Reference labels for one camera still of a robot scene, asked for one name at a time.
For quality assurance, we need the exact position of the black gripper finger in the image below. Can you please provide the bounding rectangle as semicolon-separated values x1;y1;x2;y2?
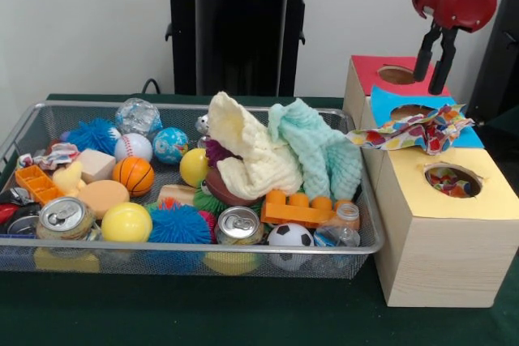
428;28;457;96
413;21;442;82

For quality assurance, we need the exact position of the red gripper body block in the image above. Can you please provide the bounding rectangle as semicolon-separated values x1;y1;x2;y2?
412;0;499;34

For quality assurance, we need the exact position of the light teal waffle cloth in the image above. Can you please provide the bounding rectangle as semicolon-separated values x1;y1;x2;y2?
268;98;363;201

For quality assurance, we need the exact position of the cream waffle cloth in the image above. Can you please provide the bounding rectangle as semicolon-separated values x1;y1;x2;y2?
205;91;304;200

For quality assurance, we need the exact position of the wooden box with three holes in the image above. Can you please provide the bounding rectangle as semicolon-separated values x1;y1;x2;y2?
342;55;519;309

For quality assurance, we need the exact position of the black upright panel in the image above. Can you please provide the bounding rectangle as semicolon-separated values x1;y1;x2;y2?
465;0;519;122

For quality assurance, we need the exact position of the dark green side table cloth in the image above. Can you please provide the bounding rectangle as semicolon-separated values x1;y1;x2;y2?
488;109;519;130

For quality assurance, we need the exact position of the orange toy building block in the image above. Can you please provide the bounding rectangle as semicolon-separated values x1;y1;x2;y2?
261;190;360;229

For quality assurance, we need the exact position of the black and white soccer ball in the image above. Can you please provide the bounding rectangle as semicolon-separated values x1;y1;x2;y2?
267;222;315;271

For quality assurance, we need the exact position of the blue and green globe ball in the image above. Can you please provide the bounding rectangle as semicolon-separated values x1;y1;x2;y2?
152;126;190;165

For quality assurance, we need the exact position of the blue spiky rubber ball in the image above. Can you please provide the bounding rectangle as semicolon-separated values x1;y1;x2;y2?
148;199;215;246
60;118;122;153

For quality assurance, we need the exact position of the white toy baseball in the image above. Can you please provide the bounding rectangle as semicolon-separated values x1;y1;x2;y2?
114;133;154;163

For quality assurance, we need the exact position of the orange toy basketball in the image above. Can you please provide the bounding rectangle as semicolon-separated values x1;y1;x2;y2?
112;156;156;197

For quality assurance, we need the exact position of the yellow smooth ball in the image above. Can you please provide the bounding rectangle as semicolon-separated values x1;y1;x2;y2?
101;203;154;244

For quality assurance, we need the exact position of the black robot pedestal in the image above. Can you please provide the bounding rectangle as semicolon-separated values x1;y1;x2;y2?
157;0;326;98

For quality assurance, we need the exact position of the shallow wire mesh bin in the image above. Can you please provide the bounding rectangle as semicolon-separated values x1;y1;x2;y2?
0;100;385;280

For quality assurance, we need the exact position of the thin black looped cable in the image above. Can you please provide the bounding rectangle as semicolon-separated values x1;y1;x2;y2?
141;78;161;96

